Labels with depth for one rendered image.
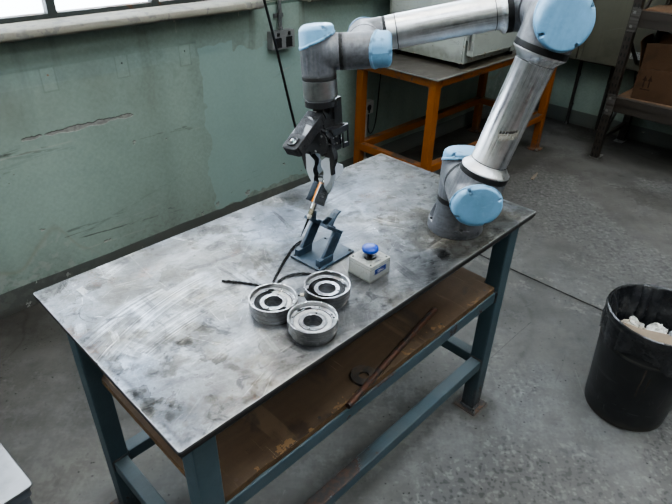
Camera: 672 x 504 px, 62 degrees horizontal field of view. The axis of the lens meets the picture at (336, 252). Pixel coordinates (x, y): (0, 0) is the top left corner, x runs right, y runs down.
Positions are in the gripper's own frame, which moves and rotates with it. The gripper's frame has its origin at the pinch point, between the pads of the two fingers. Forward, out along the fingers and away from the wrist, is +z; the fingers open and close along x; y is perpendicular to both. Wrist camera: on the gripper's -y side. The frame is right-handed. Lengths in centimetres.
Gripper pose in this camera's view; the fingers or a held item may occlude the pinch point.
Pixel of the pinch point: (320, 187)
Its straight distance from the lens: 131.4
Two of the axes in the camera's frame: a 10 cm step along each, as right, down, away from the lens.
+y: 6.1, -4.1, 6.8
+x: -7.9, -2.5, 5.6
